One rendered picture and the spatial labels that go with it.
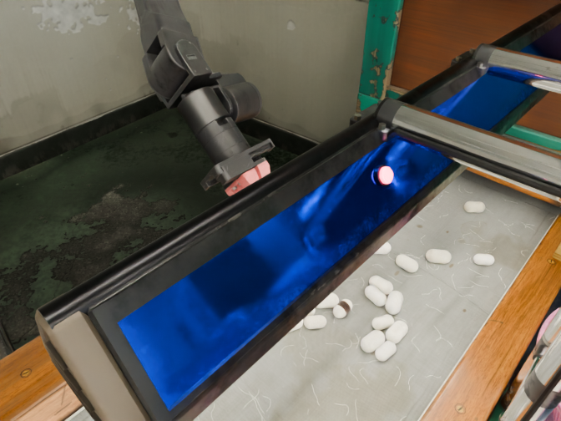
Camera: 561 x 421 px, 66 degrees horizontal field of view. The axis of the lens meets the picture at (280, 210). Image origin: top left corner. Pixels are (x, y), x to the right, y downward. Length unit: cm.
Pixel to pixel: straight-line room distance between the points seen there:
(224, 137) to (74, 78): 206
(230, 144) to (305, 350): 29
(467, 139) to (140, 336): 20
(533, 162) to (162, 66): 49
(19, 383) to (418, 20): 85
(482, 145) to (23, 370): 56
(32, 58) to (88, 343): 234
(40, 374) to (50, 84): 206
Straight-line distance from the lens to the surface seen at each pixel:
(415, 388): 59
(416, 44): 93
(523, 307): 69
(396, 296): 65
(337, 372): 59
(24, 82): 250
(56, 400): 60
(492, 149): 27
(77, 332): 18
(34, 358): 64
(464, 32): 89
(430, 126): 28
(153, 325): 19
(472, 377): 60
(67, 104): 262
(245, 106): 65
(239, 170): 57
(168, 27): 65
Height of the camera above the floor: 124
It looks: 39 degrees down
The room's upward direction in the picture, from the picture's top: straight up
